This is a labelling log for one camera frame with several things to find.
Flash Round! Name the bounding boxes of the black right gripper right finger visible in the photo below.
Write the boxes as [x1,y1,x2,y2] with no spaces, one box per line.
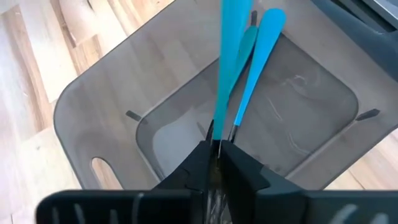
[221,140,398,224]

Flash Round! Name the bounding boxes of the grey translucent plastic bin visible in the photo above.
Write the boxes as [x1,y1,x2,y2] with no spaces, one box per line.
[52,0,398,191]

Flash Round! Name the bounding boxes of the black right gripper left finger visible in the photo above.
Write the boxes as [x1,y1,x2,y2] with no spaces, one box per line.
[35,140,215,224]

